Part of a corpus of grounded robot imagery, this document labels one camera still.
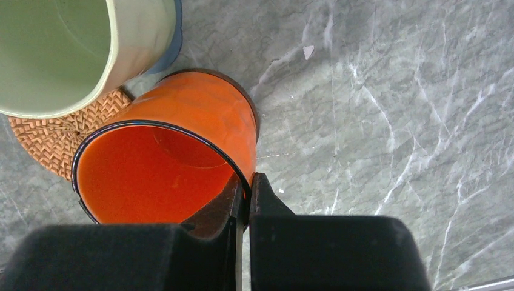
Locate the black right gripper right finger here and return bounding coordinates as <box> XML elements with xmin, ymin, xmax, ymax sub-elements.
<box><xmin>249</xmin><ymin>173</ymin><xmax>431</xmax><ymax>290</ymax></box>

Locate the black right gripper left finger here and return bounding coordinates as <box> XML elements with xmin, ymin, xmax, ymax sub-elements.
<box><xmin>1</xmin><ymin>176</ymin><xmax>244</xmax><ymax>290</ymax></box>

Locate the orange cup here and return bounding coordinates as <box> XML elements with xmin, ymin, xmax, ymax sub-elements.
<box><xmin>72</xmin><ymin>68</ymin><xmax>260</xmax><ymax>223</ymax></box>

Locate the blue grey coaster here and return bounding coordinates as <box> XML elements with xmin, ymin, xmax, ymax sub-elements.
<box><xmin>145</xmin><ymin>0</ymin><xmax>183</xmax><ymax>74</ymax></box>

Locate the pale green cup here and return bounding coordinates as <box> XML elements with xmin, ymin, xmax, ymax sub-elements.
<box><xmin>1</xmin><ymin>1</ymin><xmax>176</xmax><ymax>118</ymax></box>

